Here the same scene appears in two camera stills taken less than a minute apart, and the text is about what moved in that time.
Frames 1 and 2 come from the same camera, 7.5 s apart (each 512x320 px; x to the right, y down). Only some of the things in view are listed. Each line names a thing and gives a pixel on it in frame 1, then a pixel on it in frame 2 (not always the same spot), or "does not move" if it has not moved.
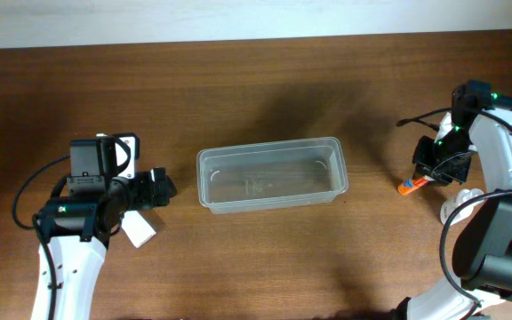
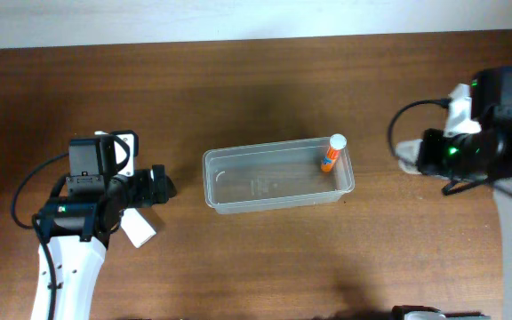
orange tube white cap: x=413 y=183 -> x=337 y=142
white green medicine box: x=136 y=228 does not move
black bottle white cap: x=171 y=187 does not move
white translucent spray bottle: x=464 y=212 -> x=407 y=153
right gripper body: x=441 y=168 does not move
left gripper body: x=154 y=188 does not move
